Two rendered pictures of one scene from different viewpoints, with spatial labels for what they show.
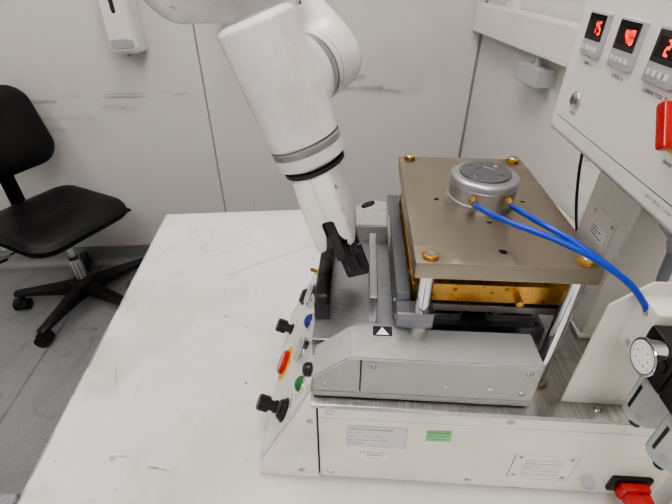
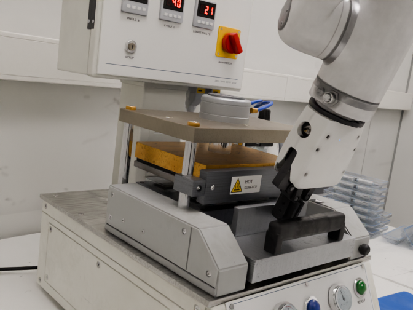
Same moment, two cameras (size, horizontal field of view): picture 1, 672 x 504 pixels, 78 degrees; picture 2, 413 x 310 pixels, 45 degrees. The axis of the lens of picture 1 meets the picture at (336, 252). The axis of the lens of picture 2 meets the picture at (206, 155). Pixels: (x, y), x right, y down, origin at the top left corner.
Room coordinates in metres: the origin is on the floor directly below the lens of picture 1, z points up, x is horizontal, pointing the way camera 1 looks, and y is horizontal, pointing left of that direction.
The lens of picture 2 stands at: (1.03, 0.35, 1.18)
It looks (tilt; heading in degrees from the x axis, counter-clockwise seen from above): 9 degrees down; 224
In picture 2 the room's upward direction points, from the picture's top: 7 degrees clockwise
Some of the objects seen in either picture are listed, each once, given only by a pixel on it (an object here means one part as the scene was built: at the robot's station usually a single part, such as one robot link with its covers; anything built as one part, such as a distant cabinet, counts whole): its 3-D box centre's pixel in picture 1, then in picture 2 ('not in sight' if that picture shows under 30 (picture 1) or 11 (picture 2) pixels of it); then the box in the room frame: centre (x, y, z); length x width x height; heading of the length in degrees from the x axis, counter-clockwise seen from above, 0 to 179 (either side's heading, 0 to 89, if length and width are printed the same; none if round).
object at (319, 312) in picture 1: (326, 271); (307, 230); (0.47, 0.01, 0.99); 0.15 x 0.02 x 0.04; 176
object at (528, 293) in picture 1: (473, 233); (224, 147); (0.45, -0.17, 1.07); 0.22 x 0.17 x 0.10; 176
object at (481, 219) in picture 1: (504, 227); (217, 133); (0.43, -0.21, 1.08); 0.31 x 0.24 x 0.13; 176
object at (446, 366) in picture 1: (414, 365); (301, 214); (0.32, -0.09, 0.96); 0.26 x 0.05 x 0.07; 86
